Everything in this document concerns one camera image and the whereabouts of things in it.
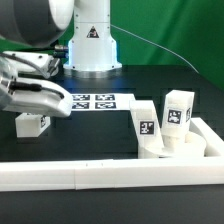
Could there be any braided grey camera cable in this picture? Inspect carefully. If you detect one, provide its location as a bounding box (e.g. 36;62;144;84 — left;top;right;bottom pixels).
0;51;66;100

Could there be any white round stool seat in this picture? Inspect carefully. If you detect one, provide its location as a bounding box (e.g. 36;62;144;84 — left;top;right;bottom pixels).
138;132;207;159

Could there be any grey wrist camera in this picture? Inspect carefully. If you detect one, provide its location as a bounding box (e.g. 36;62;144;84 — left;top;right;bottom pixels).
0;51;60;79

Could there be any black cable with connector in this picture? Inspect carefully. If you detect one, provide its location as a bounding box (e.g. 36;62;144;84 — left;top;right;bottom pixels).
49;44;70;60

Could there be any white sheet with tags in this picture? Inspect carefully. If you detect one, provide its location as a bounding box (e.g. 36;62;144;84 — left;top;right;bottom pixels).
72;93;135;111

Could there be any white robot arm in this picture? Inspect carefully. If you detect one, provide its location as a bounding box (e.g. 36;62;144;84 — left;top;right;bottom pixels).
0;0;121;117

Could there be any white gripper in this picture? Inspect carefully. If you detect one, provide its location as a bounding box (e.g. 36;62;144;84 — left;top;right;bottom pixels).
3;78;73;117

